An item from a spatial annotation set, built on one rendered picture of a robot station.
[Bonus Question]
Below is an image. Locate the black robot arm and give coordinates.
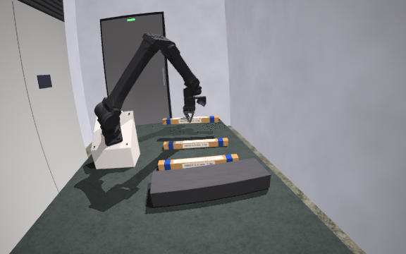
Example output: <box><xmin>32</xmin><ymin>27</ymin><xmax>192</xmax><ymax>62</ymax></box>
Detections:
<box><xmin>94</xmin><ymin>33</ymin><xmax>202</xmax><ymax>146</ymax></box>

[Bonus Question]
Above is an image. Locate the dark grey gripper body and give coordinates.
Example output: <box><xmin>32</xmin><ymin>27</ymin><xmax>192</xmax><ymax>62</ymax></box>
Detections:
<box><xmin>183</xmin><ymin>97</ymin><xmax>195</xmax><ymax>111</ymax></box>

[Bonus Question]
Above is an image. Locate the orange pack with white e6013 label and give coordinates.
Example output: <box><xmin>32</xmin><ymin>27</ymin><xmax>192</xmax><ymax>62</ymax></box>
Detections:
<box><xmin>158</xmin><ymin>154</ymin><xmax>239</xmax><ymax>171</ymax></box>

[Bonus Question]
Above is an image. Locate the white welding electrode pack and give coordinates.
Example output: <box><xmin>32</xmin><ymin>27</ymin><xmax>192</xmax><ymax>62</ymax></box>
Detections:
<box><xmin>162</xmin><ymin>116</ymin><xmax>219</xmax><ymax>125</ymax></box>

